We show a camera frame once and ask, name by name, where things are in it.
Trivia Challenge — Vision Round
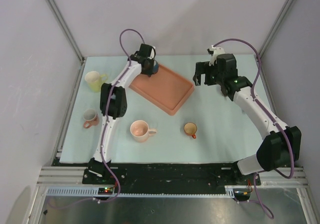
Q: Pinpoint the pink mug with handle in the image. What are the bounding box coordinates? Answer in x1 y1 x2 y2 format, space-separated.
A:
83 109 100 129

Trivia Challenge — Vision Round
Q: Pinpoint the small orange mug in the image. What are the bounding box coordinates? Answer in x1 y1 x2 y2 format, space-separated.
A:
183 122 198 139

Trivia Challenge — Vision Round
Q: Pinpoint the salmon plastic tray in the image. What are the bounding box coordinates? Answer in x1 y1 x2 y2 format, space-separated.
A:
130 64 195 116

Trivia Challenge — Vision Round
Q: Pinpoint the aluminium frame rail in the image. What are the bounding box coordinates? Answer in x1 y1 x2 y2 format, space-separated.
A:
36 167 86 187

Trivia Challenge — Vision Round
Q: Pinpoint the grey slotted cable duct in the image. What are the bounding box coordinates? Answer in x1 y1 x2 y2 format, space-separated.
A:
46 187 235 198

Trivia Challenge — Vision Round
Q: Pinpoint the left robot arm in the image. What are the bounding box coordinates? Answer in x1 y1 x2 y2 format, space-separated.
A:
88 43 159 184

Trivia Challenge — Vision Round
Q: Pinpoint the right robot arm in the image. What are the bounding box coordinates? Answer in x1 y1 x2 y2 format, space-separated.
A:
193 52 302 185

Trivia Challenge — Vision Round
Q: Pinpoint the yellow faceted mug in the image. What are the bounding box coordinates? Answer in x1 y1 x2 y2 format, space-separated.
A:
84 71 108 92

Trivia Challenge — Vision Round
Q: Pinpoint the large peach mug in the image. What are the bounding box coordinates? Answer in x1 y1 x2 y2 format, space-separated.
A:
129 120 157 143

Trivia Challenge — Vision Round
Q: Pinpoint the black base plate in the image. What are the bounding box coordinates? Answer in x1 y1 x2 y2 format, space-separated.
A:
82 163 261 195

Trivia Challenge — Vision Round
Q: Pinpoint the dark blue mug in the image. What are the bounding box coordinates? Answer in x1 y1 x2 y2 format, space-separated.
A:
152 60 159 75

